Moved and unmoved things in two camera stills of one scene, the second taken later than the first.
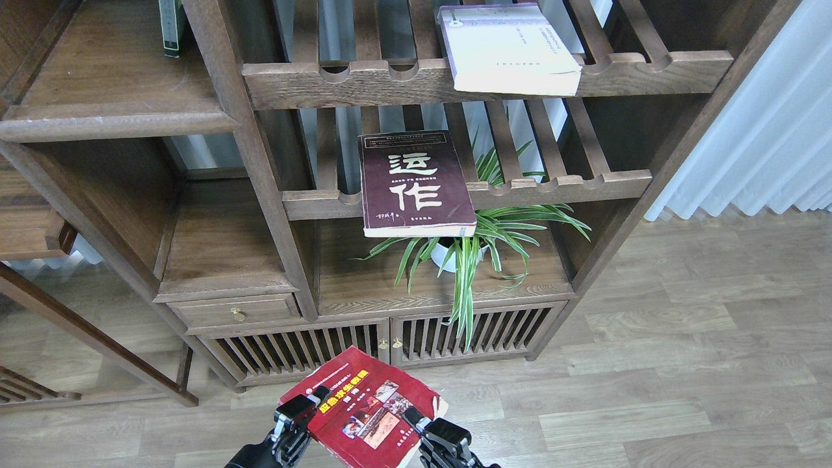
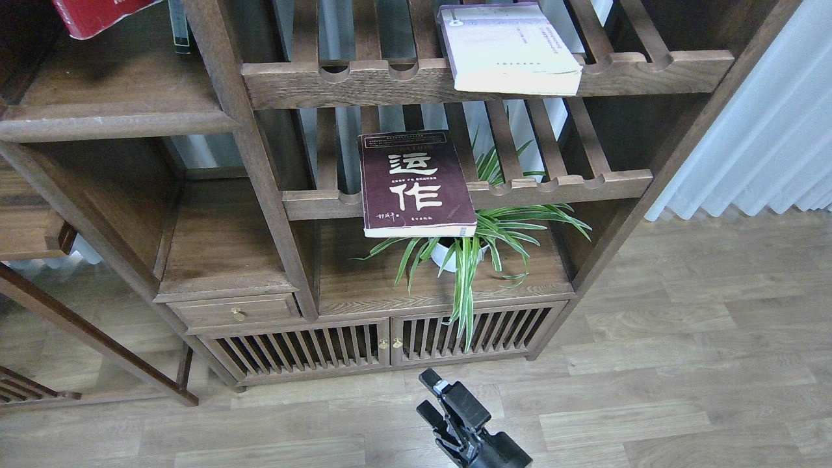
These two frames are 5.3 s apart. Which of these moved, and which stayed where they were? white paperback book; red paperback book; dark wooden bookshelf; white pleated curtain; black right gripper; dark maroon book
Moved: red paperback book; black right gripper
Stayed: white pleated curtain; dark wooden bookshelf; dark maroon book; white paperback book
